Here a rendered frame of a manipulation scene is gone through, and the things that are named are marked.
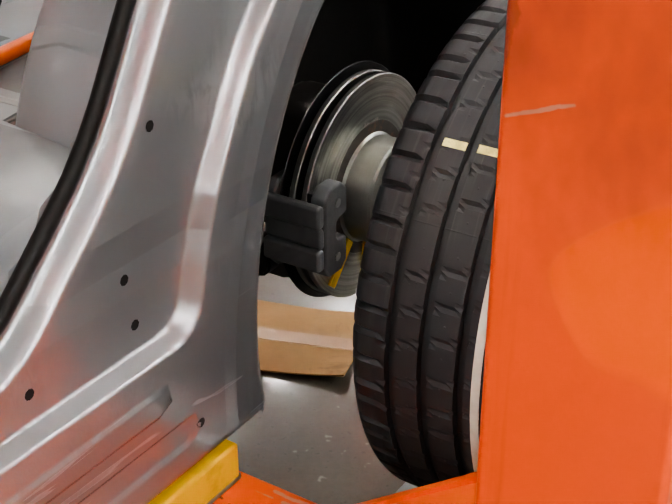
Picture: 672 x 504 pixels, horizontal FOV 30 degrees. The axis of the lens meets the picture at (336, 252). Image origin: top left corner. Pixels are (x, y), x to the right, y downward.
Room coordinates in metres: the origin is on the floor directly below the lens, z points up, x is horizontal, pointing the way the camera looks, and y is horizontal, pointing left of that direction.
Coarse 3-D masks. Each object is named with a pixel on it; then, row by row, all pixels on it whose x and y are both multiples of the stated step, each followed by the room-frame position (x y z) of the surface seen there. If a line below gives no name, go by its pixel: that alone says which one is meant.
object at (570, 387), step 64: (512, 0) 0.83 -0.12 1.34; (576, 0) 0.81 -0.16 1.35; (640, 0) 0.78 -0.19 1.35; (512, 64) 0.83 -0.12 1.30; (576, 64) 0.80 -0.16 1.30; (640, 64) 0.78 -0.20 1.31; (512, 128) 0.83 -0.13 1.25; (576, 128) 0.80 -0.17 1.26; (640, 128) 0.78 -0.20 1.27; (512, 192) 0.83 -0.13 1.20; (576, 192) 0.80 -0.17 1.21; (640, 192) 0.77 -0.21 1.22; (512, 256) 0.82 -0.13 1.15; (576, 256) 0.80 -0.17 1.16; (640, 256) 0.77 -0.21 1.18; (512, 320) 0.82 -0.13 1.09; (576, 320) 0.79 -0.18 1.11; (640, 320) 0.77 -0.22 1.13; (512, 384) 0.82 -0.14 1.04; (576, 384) 0.79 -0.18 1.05; (640, 384) 0.76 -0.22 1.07; (512, 448) 0.82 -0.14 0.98; (576, 448) 0.79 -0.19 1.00; (640, 448) 0.76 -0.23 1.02
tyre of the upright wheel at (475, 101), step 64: (448, 64) 1.28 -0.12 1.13; (448, 128) 1.22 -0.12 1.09; (384, 192) 1.20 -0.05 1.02; (448, 192) 1.16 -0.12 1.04; (384, 256) 1.16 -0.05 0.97; (448, 256) 1.13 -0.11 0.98; (384, 320) 1.14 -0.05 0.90; (448, 320) 1.10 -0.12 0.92; (384, 384) 1.14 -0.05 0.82; (448, 384) 1.09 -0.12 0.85; (384, 448) 1.17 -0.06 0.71; (448, 448) 1.10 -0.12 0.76
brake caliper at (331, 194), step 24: (288, 192) 1.47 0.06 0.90; (312, 192) 1.45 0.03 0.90; (336, 192) 1.45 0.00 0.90; (288, 216) 1.44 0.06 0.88; (312, 216) 1.42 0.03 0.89; (336, 216) 1.45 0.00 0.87; (264, 240) 1.46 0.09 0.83; (288, 240) 1.45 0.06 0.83; (312, 240) 1.42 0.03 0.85; (336, 240) 1.45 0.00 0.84; (312, 264) 1.42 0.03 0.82; (336, 264) 1.45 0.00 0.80
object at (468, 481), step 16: (240, 480) 1.15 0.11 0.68; (256, 480) 1.15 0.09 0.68; (448, 480) 1.00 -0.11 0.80; (464, 480) 0.98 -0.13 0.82; (224, 496) 1.12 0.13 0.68; (240, 496) 1.12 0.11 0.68; (256, 496) 1.12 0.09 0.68; (272, 496) 1.12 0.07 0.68; (288, 496) 1.12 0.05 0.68; (384, 496) 1.04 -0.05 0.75; (400, 496) 1.02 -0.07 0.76; (416, 496) 1.01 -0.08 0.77; (432, 496) 0.99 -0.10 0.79; (448, 496) 0.97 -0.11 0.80; (464, 496) 0.95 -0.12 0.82
